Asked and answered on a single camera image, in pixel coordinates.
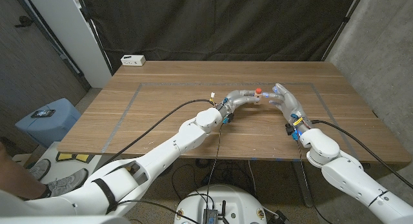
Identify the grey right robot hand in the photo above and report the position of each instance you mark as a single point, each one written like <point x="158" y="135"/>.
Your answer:
<point x="288" y="104"/>

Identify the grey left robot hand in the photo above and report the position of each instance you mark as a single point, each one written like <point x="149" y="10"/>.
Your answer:
<point x="238" y="99"/>

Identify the wooden block with holes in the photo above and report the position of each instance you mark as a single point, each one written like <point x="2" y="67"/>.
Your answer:
<point x="257" y="97"/>

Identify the red-headed wooden screw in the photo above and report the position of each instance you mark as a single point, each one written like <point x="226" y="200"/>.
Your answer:
<point x="258" y="90"/>

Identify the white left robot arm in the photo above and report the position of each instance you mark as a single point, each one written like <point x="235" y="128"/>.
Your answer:
<point x="151" y="169"/>

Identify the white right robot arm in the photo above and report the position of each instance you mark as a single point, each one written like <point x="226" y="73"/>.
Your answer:
<point x="351" y="172"/>

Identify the grey table leg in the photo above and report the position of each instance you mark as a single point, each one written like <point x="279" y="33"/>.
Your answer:
<point x="301" y="182"/>

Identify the wooden table panel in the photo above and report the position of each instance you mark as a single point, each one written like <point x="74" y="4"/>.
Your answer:
<point x="161" y="84"/>

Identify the black curtain backdrop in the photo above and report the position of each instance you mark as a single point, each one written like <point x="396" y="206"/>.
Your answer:
<point x="209" y="24"/>

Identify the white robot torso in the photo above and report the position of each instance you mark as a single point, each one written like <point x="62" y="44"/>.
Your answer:
<point x="222" y="201"/>

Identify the white power strip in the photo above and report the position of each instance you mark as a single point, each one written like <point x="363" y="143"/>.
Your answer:
<point x="133" y="60"/>

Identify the white floor platform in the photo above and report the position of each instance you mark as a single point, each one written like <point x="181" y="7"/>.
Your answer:
<point x="67" y="164"/>

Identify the yellow and black floor pad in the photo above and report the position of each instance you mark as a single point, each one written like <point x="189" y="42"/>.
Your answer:
<point x="64" y="157"/>

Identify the white pillar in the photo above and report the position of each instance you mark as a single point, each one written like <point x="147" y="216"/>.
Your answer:
<point x="64" y="30"/>

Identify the blue stool with phone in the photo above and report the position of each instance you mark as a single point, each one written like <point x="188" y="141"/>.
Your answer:
<point x="48" y="127"/>

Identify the grey sneaker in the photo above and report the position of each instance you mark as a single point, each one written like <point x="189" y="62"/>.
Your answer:
<point x="64" y="184"/>
<point x="39" y="169"/>

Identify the black phone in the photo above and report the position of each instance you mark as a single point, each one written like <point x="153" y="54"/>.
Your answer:
<point x="42" y="113"/>

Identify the person's bare leg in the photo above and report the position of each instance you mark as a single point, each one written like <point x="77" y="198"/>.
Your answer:
<point x="16" y="182"/>

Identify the black backdrop frame pole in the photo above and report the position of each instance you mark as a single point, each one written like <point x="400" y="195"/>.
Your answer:
<point x="343" y="24"/>
<point x="97" y="40"/>

